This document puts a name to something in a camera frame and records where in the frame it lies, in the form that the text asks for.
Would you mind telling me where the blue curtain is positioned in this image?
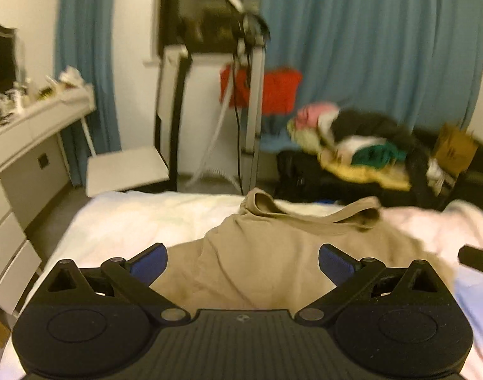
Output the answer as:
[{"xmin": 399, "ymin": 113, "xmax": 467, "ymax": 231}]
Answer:
[
  {"xmin": 259, "ymin": 0, "xmax": 483, "ymax": 155},
  {"xmin": 53, "ymin": 0, "xmax": 121, "ymax": 155}
]

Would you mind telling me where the black suitcase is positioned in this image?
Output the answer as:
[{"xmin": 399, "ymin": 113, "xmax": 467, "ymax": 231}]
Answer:
[{"xmin": 275, "ymin": 148, "xmax": 483, "ymax": 210}]

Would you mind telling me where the pile of mixed clothes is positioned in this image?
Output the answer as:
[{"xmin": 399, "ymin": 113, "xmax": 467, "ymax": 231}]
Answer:
[{"xmin": 286, "ymin": 102, "xmax": 456, "ymax": 196}]

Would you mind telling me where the white chair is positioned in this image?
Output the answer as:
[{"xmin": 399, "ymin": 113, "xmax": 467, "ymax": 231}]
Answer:
[{"xmin": 81, "ymin": 117, "xmax": 175, "ymax": 199}]

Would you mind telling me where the group of small desk items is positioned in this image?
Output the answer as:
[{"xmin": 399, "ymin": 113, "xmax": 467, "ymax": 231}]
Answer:
[{"xmin": 0, "ymin": 75, "xmax": 62, "ymax": 127}]

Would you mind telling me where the black monitor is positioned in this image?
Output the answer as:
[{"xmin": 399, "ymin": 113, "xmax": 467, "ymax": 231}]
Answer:
[{"xmin": 0, "ymin": 24, "xmax": 20, "ymax": 98}]

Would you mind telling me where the dark window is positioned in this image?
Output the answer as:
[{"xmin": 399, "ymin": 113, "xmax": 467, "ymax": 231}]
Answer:
[{"xmin": 158, "ymin": 0, "xmax": 266, "ymax": 54}]

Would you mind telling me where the white desk with drawers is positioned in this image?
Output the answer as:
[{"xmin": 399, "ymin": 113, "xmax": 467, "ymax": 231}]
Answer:
[{"xmin": 0, "ymin": 89, "xmax": 97, "ymax": 317}]

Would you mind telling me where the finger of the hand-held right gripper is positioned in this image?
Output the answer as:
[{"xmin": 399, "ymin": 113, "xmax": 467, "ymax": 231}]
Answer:
[{"xmin": 458, "ymin": 245, "xmax": 483, "ymax": 282}]

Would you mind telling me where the brown cardboard box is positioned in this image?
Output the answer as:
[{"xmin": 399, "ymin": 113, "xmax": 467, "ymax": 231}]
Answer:
[{"xmin": 431, "ymin": 123, "xmax": 480, "ymax": 177}]

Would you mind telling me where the white hose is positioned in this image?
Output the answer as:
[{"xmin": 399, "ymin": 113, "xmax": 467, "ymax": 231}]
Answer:
[{"xmin": 185, "ymin": 87, "xmax": 242, "ymax": 191}]

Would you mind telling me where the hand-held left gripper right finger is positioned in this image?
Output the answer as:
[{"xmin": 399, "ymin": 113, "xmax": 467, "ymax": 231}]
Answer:
[{"xmin": 295, "ymin": 243, "xmax": 444, "ymax": 325}]

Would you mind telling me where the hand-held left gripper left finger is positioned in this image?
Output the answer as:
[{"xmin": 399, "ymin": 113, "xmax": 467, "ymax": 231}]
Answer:
[{"xmin": 45, "ymin": 243, "xmax": 190, "ymax": 325}]

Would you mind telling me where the white crumpled bag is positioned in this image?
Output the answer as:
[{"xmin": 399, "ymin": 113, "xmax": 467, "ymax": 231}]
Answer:
[{"xmin": 56, "ymin": 65, "xmax": 95, "ymax": 96}]

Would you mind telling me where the red cloth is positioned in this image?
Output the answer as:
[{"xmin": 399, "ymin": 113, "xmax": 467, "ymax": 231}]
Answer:
[{"xmin": 219, "ymin": 65, "xmax": 303, "ymax": 117}]

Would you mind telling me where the tan shirt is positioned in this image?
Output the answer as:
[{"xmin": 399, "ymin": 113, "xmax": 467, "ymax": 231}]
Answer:
[{"xmin": 150, "ymin": 188, "xmax": 456, "ymax": 311}]

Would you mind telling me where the light blue cloth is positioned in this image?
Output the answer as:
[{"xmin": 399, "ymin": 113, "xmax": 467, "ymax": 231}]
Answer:
[{"xmin": 259, "ymin": 114, "xmax": 303, "ymax": 155}]

